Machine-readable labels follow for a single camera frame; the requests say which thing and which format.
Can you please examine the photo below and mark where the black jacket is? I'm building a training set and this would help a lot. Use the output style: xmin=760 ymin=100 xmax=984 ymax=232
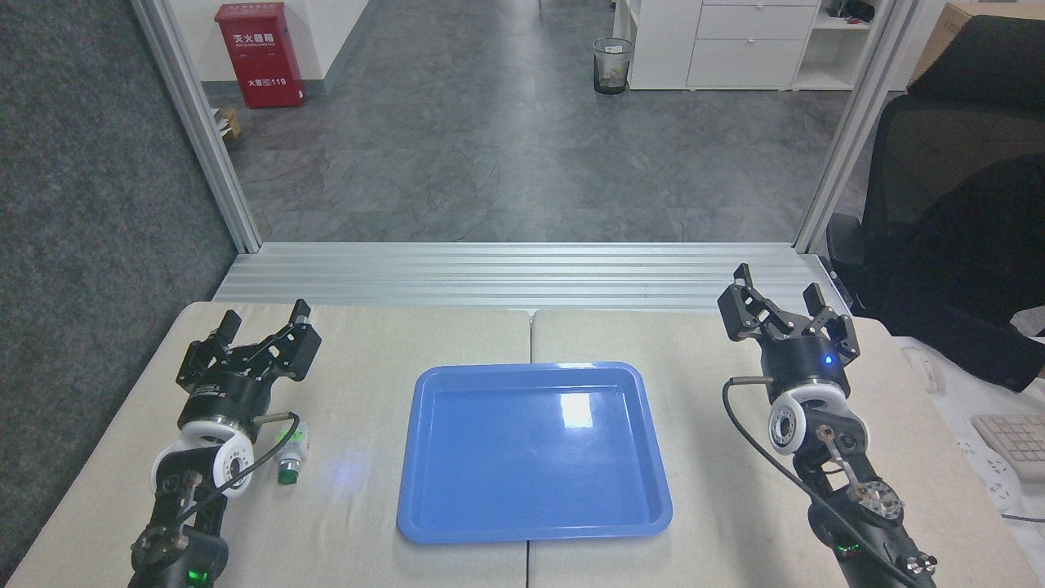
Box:
xmin=864 ymin=154 xmax=1045 ymax=394

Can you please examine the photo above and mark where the white keyboard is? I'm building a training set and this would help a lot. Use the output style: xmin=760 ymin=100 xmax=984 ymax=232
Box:
xmin=970 ymin=413 xmax=1045 ymax=483

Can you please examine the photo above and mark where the white drawer cabinet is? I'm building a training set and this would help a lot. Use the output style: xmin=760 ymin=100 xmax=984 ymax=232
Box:
xmin=612 ymin=0 xmax=876 ymax=91

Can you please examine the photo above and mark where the white computer mouse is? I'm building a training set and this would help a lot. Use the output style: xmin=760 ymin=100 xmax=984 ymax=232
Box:
xmin=898 ymin=343 xmax=948 ymax=395

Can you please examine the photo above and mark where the white power strip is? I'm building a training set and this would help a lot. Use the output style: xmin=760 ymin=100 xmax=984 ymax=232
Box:
xmin=955 ymin=438 xmax=1023 ymax=513

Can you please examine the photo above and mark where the silver aluminium post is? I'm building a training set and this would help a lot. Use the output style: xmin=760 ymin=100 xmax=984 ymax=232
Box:
xmin=792 ymin=0 xmax=941 ymax=256
xmin=131 ymin=0 xmax=263 ymax=255

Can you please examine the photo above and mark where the grey felt partition panel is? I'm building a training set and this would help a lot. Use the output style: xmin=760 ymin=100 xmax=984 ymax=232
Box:
xmin=0 ymin=0 xmax=239 ymax=566

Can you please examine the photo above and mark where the silver aluminium rail platform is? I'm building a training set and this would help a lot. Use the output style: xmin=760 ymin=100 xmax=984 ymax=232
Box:
xmin=212 ymin=242 xmax=855 ymax=314

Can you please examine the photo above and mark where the blue plastic tray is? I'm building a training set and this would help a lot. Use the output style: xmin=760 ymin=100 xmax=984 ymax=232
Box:
xmin=397 ymin=362 xmax=674 ymax=546

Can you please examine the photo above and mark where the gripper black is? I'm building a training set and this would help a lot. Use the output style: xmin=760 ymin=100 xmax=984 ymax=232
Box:
xmin=717 ymin=263 xmax=860 ymax=403
xmin=176 ymin=299 xmax=322 ymax=435

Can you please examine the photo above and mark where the brown cardboard box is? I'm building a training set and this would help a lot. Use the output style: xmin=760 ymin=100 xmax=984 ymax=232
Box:
xmin=909 ymin=2 xmax=1007 ymax=84

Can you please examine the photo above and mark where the green push button switch part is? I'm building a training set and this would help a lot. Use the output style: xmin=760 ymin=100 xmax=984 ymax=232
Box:
xmin=275 ymin=420 xmax=310 ymax=486

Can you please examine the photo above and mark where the black mesh waste bin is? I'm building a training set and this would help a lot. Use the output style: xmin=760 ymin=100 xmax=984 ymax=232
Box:
xmin=592 ymin=38 xmax=636 ymax=96

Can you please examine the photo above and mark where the black office chair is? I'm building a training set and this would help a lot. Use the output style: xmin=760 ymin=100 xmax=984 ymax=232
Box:
xmin=823 ymin=15 xmax=1045 ymax=327

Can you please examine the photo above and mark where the red fire extinguisher box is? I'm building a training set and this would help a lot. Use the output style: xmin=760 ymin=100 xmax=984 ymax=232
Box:
xmin=214 ymin=2 xmax=307 ymax=110

